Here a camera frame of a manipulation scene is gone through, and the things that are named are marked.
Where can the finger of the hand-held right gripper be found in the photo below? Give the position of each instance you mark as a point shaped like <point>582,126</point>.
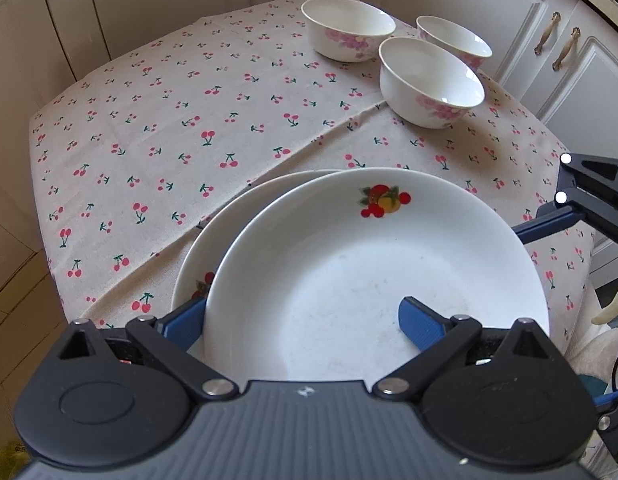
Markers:
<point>616,430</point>
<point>554,222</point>

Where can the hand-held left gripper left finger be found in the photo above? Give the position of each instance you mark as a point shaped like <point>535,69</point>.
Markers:
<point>181,325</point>

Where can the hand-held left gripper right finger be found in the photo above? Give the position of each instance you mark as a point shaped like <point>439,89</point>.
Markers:
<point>421,327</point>

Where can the white fruit print plate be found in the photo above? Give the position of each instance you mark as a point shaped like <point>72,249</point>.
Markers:
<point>364,260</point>
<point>214,240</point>

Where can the white pink floral bowl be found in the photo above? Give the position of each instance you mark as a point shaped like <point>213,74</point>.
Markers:
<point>454,42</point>
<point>431,85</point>
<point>349,30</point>

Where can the person's right hand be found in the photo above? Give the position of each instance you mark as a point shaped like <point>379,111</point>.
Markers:
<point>616,310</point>

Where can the person's white fleece clothing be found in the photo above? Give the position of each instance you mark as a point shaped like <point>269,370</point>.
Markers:
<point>596,352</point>

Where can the cherry print tablecloth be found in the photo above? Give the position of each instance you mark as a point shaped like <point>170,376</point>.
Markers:
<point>189,110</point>

